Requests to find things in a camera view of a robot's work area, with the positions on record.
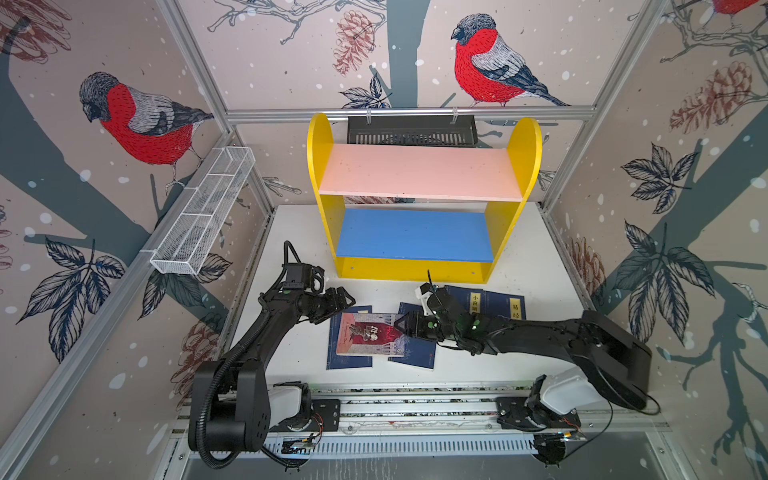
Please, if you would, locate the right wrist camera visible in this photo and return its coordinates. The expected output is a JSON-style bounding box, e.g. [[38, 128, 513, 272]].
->
[[416, 282, 446, 317]]

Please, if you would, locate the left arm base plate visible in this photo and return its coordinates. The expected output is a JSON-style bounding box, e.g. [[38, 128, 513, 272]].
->
[[269, 399, 341, 434]]

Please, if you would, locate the navy blue book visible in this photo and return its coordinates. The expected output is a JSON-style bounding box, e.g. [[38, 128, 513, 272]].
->
[[388, 327, 436, 370], [481, 291, 527, 320], [444, 285, 483, 314], [326, 313, 373, 370]]

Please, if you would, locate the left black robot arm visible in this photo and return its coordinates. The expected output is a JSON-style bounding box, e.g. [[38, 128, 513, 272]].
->
[[188, 287, 356, 470]]

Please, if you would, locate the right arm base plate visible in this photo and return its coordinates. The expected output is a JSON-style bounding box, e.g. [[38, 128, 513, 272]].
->
[[495, 396, 581, 433]]

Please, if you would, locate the black mesh tray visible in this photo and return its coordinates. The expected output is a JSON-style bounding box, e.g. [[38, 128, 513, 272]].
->
[[347, 115, 478, 148]]

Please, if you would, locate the aluminium mounting rail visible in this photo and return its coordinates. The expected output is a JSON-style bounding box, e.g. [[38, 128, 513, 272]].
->
[[169, 381, 672, 438]]

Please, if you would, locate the white wire mesh basket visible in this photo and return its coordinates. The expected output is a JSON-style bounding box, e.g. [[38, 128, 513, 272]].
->
[[150, 146, 255, 275]]

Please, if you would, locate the red illustrated book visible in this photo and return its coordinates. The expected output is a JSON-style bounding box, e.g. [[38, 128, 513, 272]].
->
[[335, 313, 407, 358]]

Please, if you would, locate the yellow pink blue shelf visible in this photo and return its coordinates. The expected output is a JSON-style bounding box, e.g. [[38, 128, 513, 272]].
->
[[307, 113, 543, 284]]

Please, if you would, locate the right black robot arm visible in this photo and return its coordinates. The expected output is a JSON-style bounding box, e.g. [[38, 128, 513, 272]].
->
[[394, 288, 652, 411]]

